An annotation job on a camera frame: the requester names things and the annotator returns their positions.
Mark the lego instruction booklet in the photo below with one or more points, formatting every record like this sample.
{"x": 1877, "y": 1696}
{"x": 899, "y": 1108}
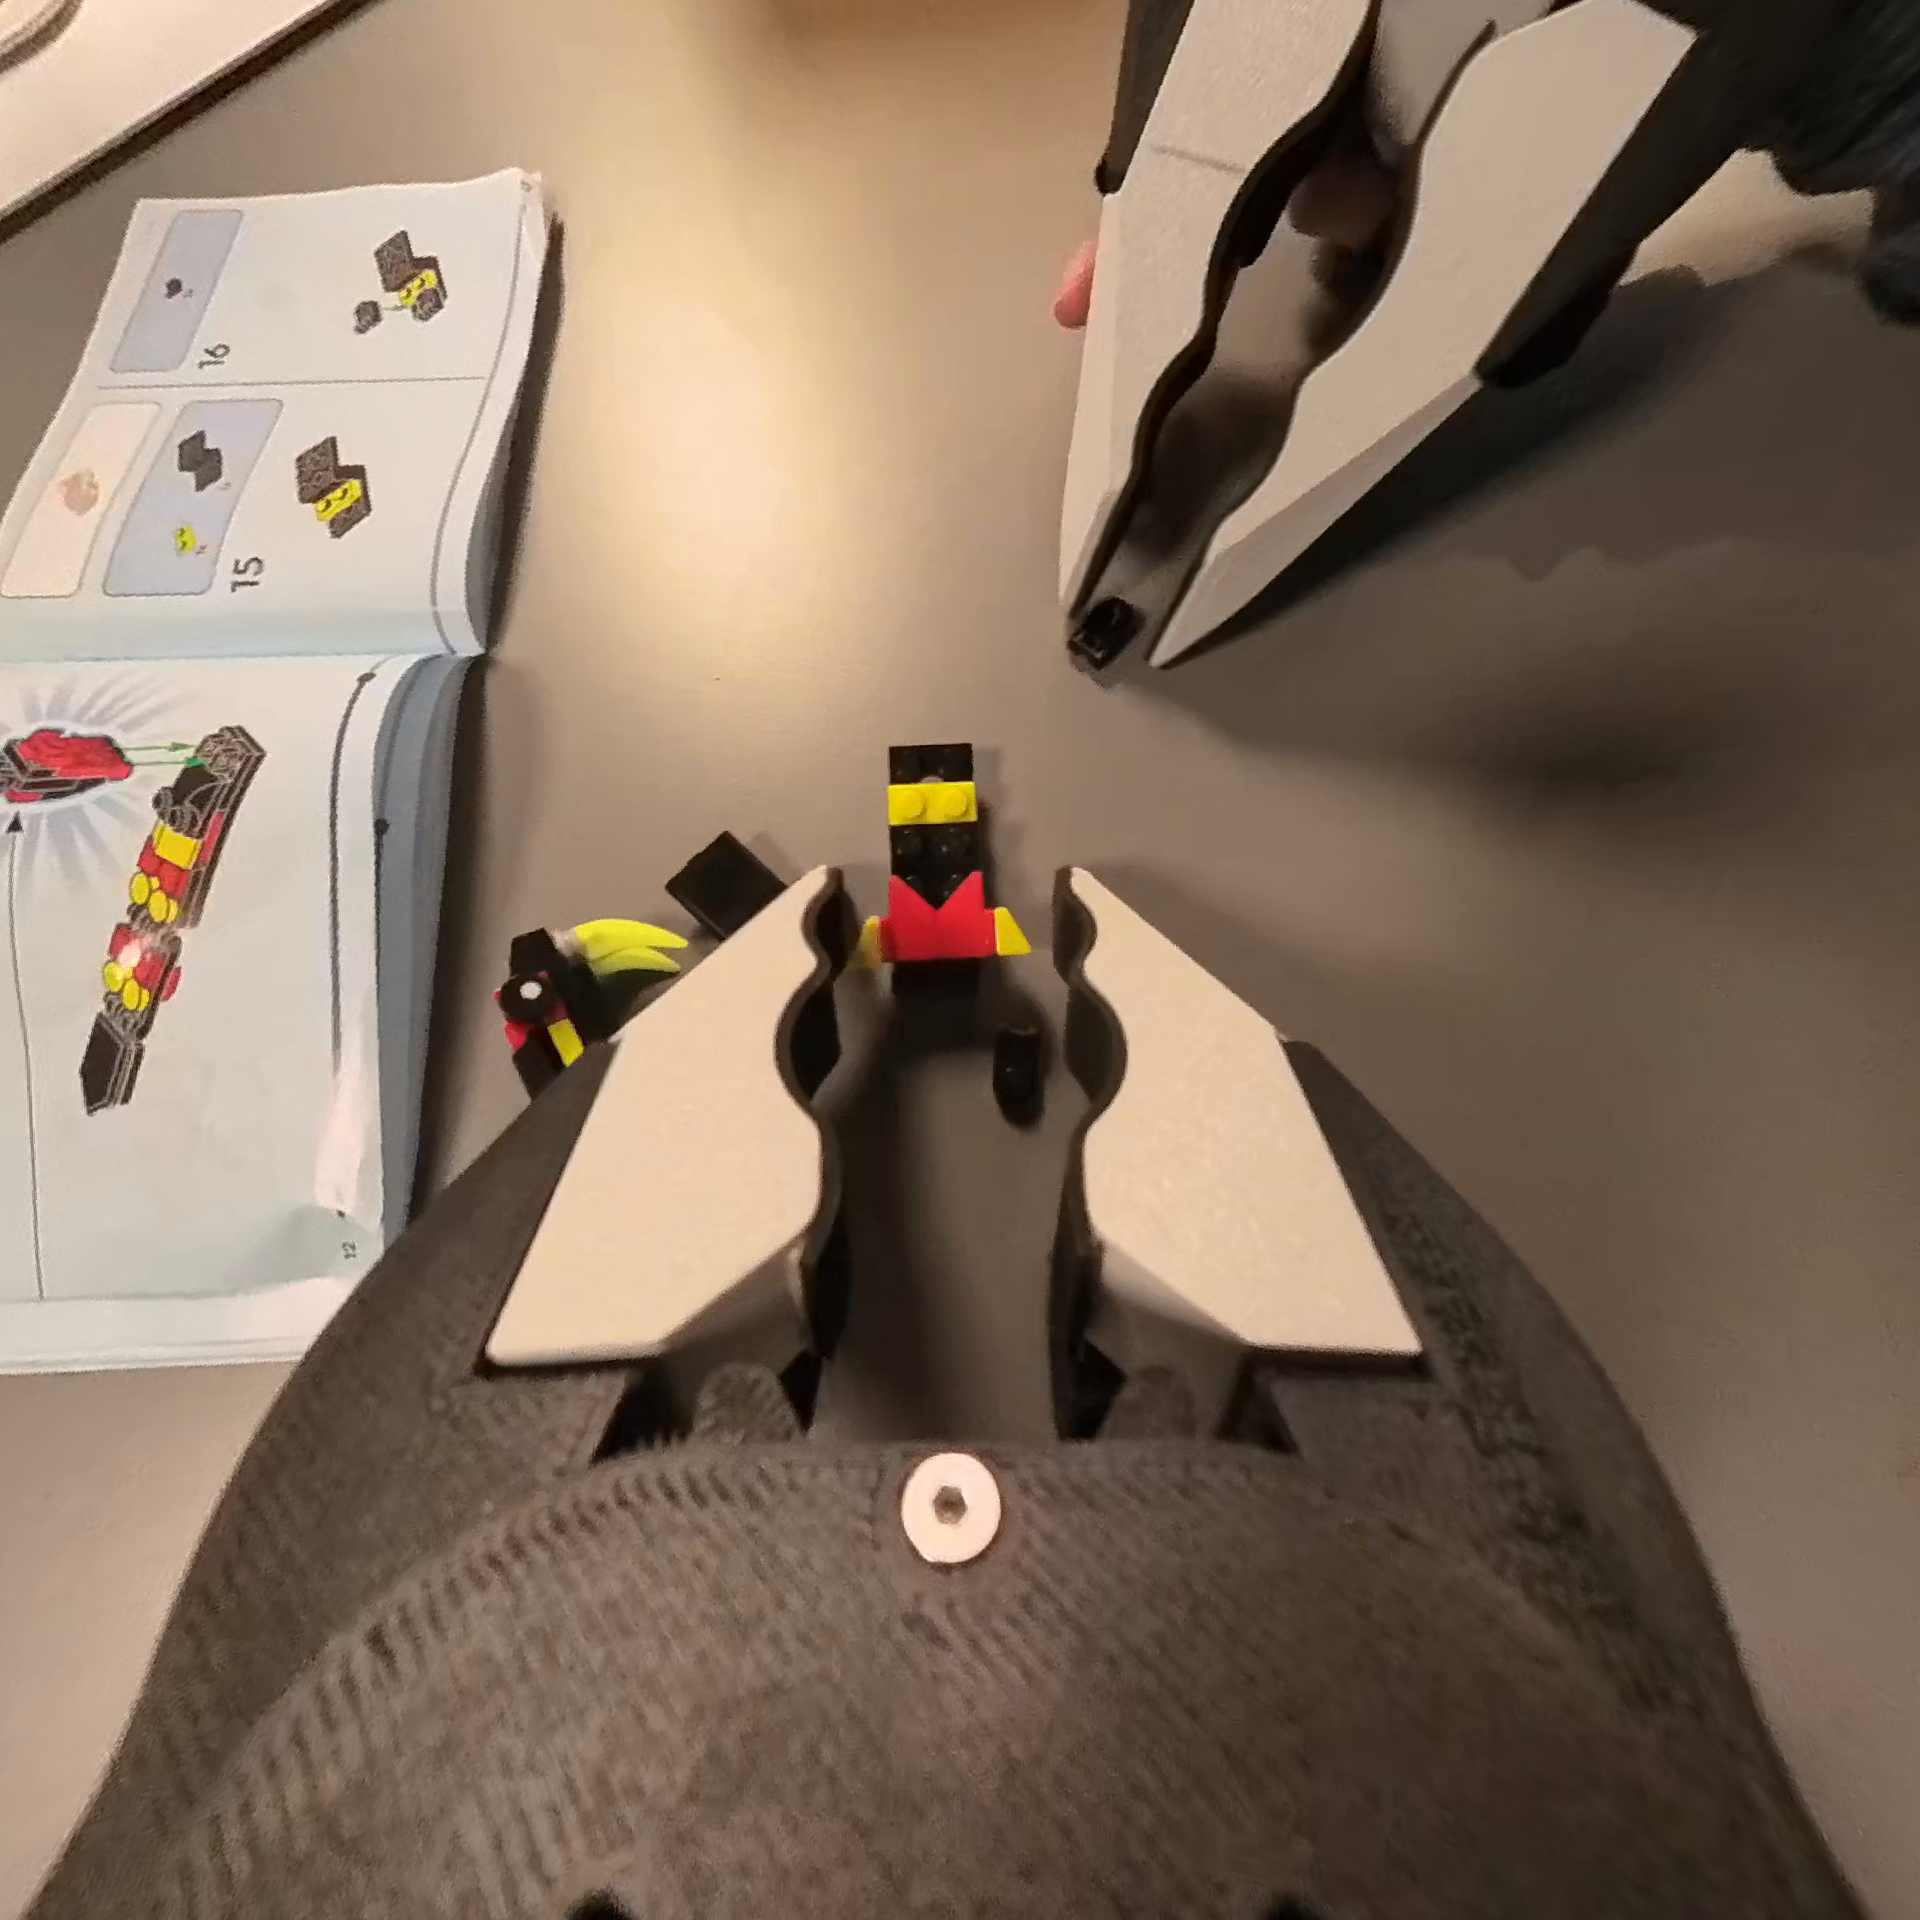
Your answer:
{"x": 226, "y": 1048}

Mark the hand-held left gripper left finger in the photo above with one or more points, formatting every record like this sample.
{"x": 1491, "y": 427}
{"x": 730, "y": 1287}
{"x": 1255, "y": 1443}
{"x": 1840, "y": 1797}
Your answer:
{"x": 673, "y": 1171}

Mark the black flat lego piece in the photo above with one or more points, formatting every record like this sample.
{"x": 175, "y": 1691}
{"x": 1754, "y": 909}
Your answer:
{"x": 719, "y": 884}

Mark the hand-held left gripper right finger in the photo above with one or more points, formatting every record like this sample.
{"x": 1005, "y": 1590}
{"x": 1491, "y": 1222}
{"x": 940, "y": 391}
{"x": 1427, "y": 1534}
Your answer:
{"x": 1228, "y": 1186}

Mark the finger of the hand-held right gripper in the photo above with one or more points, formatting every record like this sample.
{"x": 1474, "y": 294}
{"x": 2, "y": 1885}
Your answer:
{"x": 1532, "y": 180}
{"x": 1167, "y": 226}

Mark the white rounded board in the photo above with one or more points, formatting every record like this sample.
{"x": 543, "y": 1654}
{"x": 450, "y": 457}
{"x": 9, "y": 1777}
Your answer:
{"x": 87, "y": 88}

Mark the black lego assembly yellow claws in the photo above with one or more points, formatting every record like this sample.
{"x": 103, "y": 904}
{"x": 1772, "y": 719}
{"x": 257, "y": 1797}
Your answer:
{"x": 546, "y": 997}

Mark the black red yellow lego assembly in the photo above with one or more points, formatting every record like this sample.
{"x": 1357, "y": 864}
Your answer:
{"x": 937, "y": 916}

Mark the person's right hand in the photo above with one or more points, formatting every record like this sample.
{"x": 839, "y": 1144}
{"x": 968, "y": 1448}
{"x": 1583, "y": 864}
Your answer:
{"x": 1071, "y": 294}

